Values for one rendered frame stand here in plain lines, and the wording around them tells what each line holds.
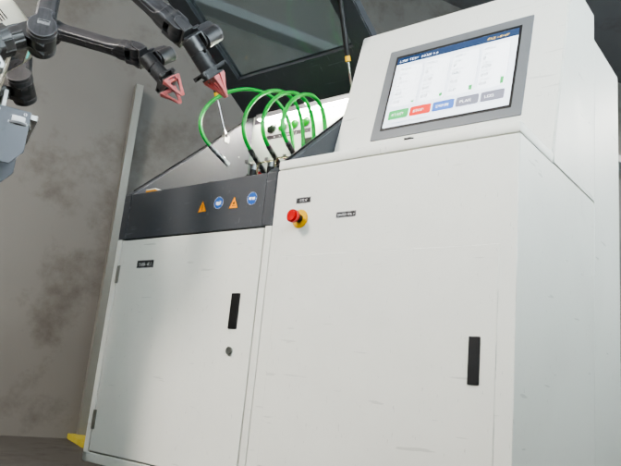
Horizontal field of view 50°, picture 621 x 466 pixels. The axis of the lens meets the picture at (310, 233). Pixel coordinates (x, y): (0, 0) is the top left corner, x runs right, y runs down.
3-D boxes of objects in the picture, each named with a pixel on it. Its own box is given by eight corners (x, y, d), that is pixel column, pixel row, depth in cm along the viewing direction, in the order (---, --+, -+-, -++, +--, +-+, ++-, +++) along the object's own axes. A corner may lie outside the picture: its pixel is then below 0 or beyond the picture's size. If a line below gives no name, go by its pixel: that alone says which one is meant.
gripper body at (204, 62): (228, 64, 204) (215, 42, 202) (206, 78, 199) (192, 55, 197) (217, 70, 209) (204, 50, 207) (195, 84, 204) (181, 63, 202)
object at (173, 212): (125, 239, 224) (132, 194, 228) (135, 242, 228) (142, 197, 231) (261, 226, 186) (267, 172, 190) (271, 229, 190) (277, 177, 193)
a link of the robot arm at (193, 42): (176, 42, 201) (185, 36, 197) (193, 33, 205) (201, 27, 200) (189, 63, 203) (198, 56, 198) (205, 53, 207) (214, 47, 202)
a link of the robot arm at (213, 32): (166, 36, 205) (171, 18, 197) (193, 21, 211) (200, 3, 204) (193, 64, 204) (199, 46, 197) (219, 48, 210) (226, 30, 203)
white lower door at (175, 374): (85, 450, 209) (120, 240, 225) (91, 450, 211) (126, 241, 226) (233, 484, 170) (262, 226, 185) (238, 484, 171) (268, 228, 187)
